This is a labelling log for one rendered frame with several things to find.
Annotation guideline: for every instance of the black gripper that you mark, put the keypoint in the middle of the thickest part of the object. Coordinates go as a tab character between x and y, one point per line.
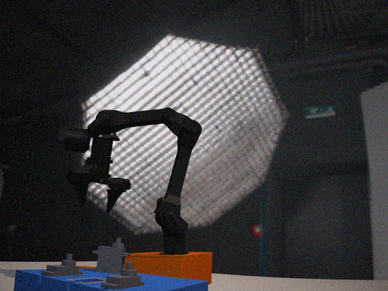
117	185

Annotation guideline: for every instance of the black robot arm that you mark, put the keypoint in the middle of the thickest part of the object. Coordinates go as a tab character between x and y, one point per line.
106	124

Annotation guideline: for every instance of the blue flat deck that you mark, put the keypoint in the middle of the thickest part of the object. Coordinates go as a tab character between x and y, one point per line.
69	277

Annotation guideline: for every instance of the grey micro servo with orange cable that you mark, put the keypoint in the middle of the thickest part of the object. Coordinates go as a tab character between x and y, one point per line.
110	259

